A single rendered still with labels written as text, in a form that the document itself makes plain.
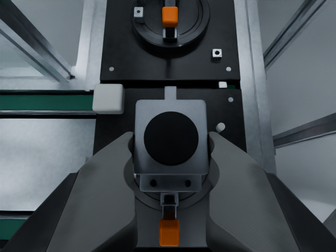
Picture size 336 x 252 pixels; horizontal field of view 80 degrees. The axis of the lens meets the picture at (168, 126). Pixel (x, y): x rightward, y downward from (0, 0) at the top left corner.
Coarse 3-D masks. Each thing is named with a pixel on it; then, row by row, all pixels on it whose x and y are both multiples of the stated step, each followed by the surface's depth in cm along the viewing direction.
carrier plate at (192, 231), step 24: (144, 96) 33; (192, 96) 33; (216, 96) 33; (240, 96) 33; (96, 120) 33; (120, 120) 33; (216, 120) 32; (240, 120) 32; (96, 144) 32; (240, 144) 31; (144, 216) 29; (192, 216) 29; (144, 240) 28; (192, 240) 28
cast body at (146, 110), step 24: (168, 96) 17; (144, 120) 12; (168, 120) 11; (192, 120) 12; (144, 144) 11; (168, 144) 11; (192, 144) 11; (144, 168) 11; (168, 168) 11; (192, 168) 11
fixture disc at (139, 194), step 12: (204, 180) 28; (144, 192) 28; (156, 192) 28; (180, 192) 28; (192, 192) 28; (204, 192) 28; (144, 204) 28; (156, 204) 28; (180, 204) 28; (192, 204) 28
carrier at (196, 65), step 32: (128, 0) 38; (160, 0) 36; (192, 0) 35; (224, 0) 38; (128, 32) 36; (160, 32) 34; (192, 32) 34; (224, 32) 36; (128, 64) 35; (160, 64) 35; (192, 64) 35; (224, 64) 35
